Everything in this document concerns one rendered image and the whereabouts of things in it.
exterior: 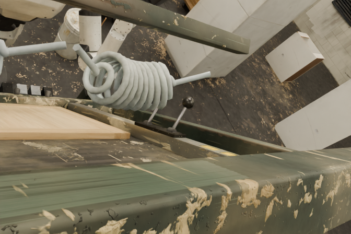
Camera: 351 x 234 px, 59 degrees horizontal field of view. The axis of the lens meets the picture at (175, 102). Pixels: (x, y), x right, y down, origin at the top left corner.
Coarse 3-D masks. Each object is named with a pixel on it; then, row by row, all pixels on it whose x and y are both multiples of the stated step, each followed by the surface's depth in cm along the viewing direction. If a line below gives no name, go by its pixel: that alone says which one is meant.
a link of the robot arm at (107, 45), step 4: (104, 40) 124; (108, 40) 122; (104, 44) 124; (108, 44) 123; (112, 44) 122; (116, 44) 122; (100, 48) 126; (104, 48) 124; (108, 48) 123; (112, 48) 123; (116, 48) 124; (88, 52) 129; (92, 52) 130; (96, 52) 131; (100, 52) 126; (116, 52) 127; (92, 56) 128
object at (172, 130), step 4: (184, 100) 94; (188, 100) 93; (192, 100) 94; (184, 104) 94; (188, 104) 93; (192, 104) 94; (184, 108) 94; (188, 108) 94; (180, 116) 93; (176, 120) 93; (176, 124) 92; (168, 128) 92; (172, 128) 91; (172, 132) 91; (176, 132) 92
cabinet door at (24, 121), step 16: (0, 112) 102; (16, 112) 107; (32, 112) 112; (48, 112) 118; (64, 112) 122; (0, 128) 77; (16, 128) 79; (32, 128) 82; (48, 128) 85; (64, 128) 89; (80, 128) 94; (96, 128) 98; (112, 128) 101
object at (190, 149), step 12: (72, 108) 138; (84, 108) 129; (108, 120) 114; (120, 120) 109; (132, 132) 103; (144, 132) 98; (156, 132) 93; (156, 144) 93; (168, 144) 89; (180, 144) 85; (192, 144) 82; (204, 144) 84; (192, 156) 82; (204, 156) 79; (216, 156) 76
